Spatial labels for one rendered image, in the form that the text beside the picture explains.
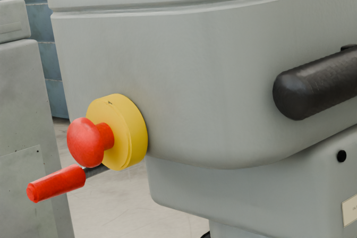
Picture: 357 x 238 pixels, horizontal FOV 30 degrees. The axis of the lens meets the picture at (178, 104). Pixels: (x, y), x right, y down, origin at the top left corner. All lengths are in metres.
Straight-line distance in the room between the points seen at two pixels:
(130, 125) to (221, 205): 0.16
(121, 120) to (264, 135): 0.11
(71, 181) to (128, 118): 0.14
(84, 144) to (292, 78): 0.17
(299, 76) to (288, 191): 0.15
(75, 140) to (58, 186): 0.12
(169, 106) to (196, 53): 0.05
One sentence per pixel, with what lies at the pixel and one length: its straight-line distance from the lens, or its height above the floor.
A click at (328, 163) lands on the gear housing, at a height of 1.71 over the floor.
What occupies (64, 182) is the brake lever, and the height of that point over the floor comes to 1.70.
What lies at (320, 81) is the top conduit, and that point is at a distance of 0.45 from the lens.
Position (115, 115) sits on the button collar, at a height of 1.78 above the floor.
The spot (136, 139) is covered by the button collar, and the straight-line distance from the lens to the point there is 0.51.
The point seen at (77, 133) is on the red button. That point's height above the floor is 1.77.
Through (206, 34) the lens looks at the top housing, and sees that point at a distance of 0.46.
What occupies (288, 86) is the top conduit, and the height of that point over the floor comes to 1.80.
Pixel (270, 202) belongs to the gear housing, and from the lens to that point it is 0.59.
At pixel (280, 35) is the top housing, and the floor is 1.83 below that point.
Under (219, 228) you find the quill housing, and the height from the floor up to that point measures 1.61.
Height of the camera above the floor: 1.90
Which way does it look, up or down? 13 degrees down
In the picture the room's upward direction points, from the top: 8 degrees counter-clockwise
